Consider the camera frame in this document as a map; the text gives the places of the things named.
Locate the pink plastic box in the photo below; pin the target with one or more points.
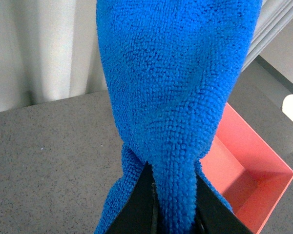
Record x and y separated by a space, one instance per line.
246 171

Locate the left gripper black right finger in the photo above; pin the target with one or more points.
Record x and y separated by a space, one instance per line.
212 216

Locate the blue microfiber cloth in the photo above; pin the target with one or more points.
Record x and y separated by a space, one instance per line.
170 66

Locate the white pleated curtain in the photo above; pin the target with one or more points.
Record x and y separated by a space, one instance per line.
49 49

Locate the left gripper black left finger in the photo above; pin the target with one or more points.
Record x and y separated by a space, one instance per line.
140 213

